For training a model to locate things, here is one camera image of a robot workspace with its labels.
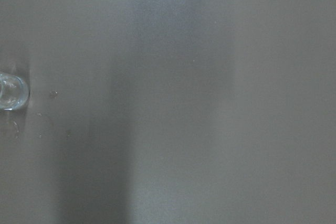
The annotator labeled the clear glass measuring beaker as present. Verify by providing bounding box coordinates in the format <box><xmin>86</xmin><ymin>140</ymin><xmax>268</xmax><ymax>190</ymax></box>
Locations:
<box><xmin>1</xmin><ymin>72</ymin><xmax>30</xmax><ymax>111</ymax></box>

